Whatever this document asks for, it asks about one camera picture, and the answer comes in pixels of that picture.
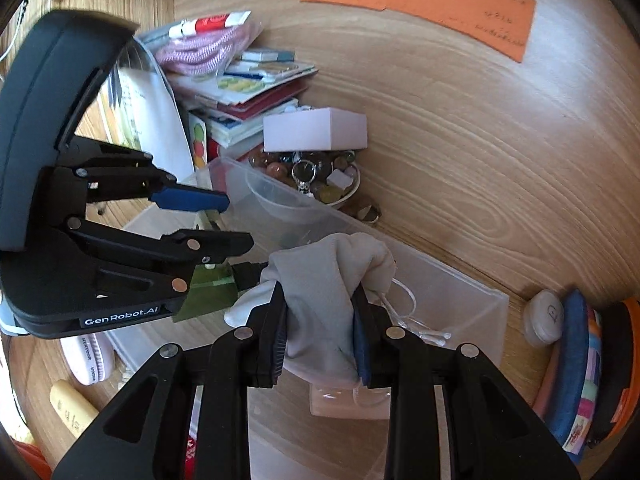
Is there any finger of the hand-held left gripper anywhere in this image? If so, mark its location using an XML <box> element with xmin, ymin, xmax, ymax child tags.
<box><xmin>65</xmin><ymin>217</ymin><xmax>256</xmax><ymax>304</ymax></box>
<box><xmin>52</xmin><ymin>137</ymin><xmax>231</xmax><ymax>214</ymax></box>

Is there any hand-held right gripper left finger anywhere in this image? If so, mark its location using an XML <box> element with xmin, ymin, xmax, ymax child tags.
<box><xmin>50</xmin><ymin>282</ymin><xmax>290</xmax><ymax>480</ymax></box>

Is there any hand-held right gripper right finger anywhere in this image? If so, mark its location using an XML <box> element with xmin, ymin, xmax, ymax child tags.
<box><xmin>350</xmin><ymin>287</ymin><xmax>582</xmax><ymax>480</ymax></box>

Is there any green packet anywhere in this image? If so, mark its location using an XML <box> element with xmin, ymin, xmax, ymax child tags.
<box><xmin>172</xmin><ymin>207</ymin><xmax>241</xmax><ymax>323</ymax></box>

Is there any light grey drawstring pouch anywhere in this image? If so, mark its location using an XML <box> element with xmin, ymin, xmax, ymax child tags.
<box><xmin>224</xmin><ymin>232</ymin><xmax>452</xmax><ymax>386</ymax></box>

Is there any clear plastic storage box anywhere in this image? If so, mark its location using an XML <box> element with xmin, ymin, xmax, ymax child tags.
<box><xmin>107</xmin><ymin>156</ymin><xmax>510</xmax><ymax>480</ymax></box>

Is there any pale round compact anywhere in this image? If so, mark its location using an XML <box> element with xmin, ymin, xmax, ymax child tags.
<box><xmin>60</xmin><ymin>332</ymin><xmax>117</xmax><ymax>386</ymax></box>

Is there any yellow sunscreen tube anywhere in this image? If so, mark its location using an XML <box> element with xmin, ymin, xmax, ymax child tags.
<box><xmin>50</xmin><ymin>380</ymin><xmax>100</xmax><ymax>438</ymax></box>

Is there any wooden desktop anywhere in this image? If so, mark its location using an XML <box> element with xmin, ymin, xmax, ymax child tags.
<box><xmin>0</xmin><ymin>0</ymin><xmax>636</xmax><ymax>480</ymax></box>

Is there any clear plastic packet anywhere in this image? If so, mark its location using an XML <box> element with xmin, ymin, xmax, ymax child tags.
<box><xmin>309</xmin><ymin>382</ymin><xmax>393</xmax><ymax>420</ymax></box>

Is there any fruit sticker sheet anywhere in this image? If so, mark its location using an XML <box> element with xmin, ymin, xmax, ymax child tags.
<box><xmin>189</xmin><ymin>112</ymin><xmax>208</xmax><ymax>171</ymax></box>

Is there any white paper booklet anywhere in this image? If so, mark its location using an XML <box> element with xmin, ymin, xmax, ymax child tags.
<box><xmin>97</xmin><ymin>35</ymin><xmax>196</xmax><ymax>186</ymax></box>

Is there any stack of booklets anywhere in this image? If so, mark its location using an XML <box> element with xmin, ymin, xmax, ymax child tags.
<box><xmin>167</xmin><ymin>50</ymin><xmax>318</xmax><ymax>171</ymax></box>

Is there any silver wristwatch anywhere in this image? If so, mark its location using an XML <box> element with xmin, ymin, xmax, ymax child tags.
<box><xmin>291</xmin><ymin>159</ymin><xmax>318</xmax><ymax>193</ymax></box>

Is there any white bowl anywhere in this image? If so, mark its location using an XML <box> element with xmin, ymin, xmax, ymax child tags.
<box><xmin>249</xmin><ymin>147</ymin><xmax>362</xmax><ymax>209</ymax></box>

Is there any small white box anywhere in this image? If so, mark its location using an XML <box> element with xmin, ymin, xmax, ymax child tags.
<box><xmin>262</xmin><ymin>108</ymin><xmax>369</xmax><ymax>153</ymax></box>

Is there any red and white tube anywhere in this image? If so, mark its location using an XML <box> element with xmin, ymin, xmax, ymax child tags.
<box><xmin>168</xmin><ymin>11</ymin><xmax>252</xmax><ymax>38</ymax></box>

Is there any white earbud case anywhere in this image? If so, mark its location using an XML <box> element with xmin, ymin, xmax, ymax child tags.
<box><xmin>523</xmin><ymin>289</ymin><xmax>566</xmax><ymax>348</ymax></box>

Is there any blue pencil case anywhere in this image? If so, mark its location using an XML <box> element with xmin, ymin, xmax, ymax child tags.
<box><xmin>547</xmin><ymin>289</ymin><xmax>608</xmax><ymax>466</ymax></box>

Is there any orange and black case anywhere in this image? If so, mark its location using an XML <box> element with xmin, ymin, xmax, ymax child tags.
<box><xmin>585</xmin><ymin>296</ymin><xmax>640</xmax><ymax>448</ymax></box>

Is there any orange fabric item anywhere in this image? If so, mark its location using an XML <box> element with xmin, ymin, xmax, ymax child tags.
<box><xmin>10</xmin><ymin>440</ymin><xmax>53</xmax><ymax>480</ymax></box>

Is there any orange paper note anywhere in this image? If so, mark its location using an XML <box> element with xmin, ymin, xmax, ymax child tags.
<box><xmin>299</xmin><ymin>0</ymin><xmax>537</xmax><ymax>63</ymax></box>

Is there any pink braided cable in bag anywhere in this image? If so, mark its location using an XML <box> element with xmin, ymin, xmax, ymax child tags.
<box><xmin>137</xmin><ymin>22</ymin><xmax>263</xmax><ymax>78</ymax></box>

